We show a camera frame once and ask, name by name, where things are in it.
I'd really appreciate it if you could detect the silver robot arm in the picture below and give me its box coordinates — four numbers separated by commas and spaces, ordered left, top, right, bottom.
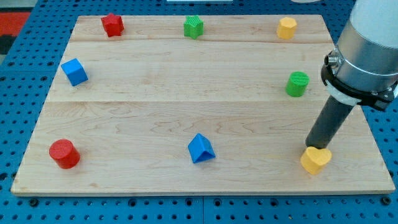
322, 0, 397, 111

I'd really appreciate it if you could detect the green star block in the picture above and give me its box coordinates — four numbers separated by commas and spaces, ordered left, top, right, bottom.
183, 15, 204, 39

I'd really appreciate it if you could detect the red star block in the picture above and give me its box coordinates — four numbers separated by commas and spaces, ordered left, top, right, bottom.
101, 13, 124, 37

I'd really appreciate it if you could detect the blue triangle block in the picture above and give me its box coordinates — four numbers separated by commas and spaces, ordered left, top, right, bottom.
188, 133, 216, 164

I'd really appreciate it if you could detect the wooden board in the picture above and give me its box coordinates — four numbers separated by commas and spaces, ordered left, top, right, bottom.
11, 15, 395, 197

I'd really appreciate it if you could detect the green cylinder block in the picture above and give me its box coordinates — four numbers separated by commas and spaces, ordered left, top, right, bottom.
285, 71, 310, 97

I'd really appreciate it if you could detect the yellow hexagon block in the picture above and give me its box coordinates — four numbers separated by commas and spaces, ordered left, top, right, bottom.
277, 17, 297, 39

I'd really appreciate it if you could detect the yellow heart block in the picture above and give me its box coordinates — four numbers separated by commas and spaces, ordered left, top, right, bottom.
300, 146, 333, 175

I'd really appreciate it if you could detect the blue cube block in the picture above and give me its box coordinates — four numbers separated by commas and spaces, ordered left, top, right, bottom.
61, 58, 88, 86

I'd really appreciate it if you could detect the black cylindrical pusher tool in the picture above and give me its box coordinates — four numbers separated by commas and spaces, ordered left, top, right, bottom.
305, 96, 354, 149

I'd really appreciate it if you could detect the red cylinder block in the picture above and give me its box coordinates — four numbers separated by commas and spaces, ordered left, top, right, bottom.
49, 139, 80, 169

